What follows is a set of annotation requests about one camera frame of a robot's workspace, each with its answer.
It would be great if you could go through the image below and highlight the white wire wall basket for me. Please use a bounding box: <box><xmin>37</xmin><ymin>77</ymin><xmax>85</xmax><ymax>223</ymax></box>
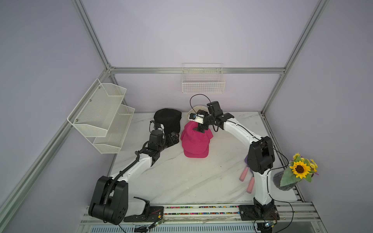
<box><xmin>182</xmin><ymin>63</ymin><xmax>225</xmax><ymax>94</ymax></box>

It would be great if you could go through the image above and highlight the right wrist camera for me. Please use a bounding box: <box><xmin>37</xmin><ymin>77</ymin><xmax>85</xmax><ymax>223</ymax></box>
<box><xmin>188</xmin><ymin>113</ymin><xmax>206</xmax><ymax>124</ymax></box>

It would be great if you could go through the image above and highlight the sunflower bouquet in pot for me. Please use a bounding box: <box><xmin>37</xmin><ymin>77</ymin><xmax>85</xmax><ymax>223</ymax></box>
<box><xmin>273</xmin><ymin>153</ymin><xmax>318</xmax><ymax>191</ymax></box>

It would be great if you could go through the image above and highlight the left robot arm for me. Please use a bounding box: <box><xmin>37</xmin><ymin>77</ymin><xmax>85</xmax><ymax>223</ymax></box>
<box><xmin>88</xmin><ymin>130</ymin><xmax>179</xmax><ymax>225</ymax></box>

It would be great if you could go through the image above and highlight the aluminium front rail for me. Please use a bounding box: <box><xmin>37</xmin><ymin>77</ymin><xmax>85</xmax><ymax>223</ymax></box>
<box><xmin>77</xmin><ymin>202</ymin><xmax>327</xmax><ymax>233</ymax></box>

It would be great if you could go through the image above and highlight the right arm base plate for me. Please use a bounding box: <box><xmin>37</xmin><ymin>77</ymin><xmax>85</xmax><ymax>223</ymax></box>
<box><xmin>239</xmin><ymin>204</ymin><xmax>280</xmax><ymax>221</ymax></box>

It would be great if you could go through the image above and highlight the white two-tier mesh shelf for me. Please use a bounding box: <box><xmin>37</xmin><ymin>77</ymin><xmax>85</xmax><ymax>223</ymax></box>
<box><xmin>67</xmin><ymin>79</ymin><xmax>135</xmax><ymax>154</ymax></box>

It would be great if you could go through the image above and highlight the aluminium cage frame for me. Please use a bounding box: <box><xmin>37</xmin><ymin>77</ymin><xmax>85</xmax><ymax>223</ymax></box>
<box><xmin>1</xmin><ymin>1</ymin><xmax>329</xmax><ymax>232</ymax></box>

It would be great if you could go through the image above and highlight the cream Colorado cap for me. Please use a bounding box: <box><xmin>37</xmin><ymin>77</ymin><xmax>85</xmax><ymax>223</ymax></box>
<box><xmin>186</xmin><ymin>105</ymin><xmax>209</xmax><ymax>118</ymax></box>

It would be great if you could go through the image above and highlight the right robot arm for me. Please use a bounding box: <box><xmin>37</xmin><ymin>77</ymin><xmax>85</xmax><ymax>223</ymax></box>
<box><xmin>188</xmin><ymin>102</ymin><xmax>275</xmax><ymax>208</ymax></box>

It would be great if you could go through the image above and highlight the magenta cap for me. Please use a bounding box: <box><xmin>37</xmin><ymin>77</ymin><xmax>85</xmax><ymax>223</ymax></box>
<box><xmin>181</xmin><ymin>121</ymin><xmax>213</xmax><ymax>158</ymax></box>

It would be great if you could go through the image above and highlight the purple pink garden fork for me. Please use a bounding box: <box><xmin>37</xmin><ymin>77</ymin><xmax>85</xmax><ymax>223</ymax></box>
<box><xmin>239</xmin><ymin>156</ymin><xmax>249</xmax><ymax>182</ymax></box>

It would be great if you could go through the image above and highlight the plain black cap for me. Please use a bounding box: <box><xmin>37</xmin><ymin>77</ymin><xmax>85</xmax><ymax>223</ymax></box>
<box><xmin>153</xmin><ymin>108</ymin><xmax>182</xmax><ymax>135</ymax></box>

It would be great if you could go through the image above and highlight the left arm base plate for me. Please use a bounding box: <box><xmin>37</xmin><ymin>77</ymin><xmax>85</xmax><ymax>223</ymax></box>
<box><xmin>123</xmin><ymin>206</ymin><xmax>164</xmax><ymax>222</ymax></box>

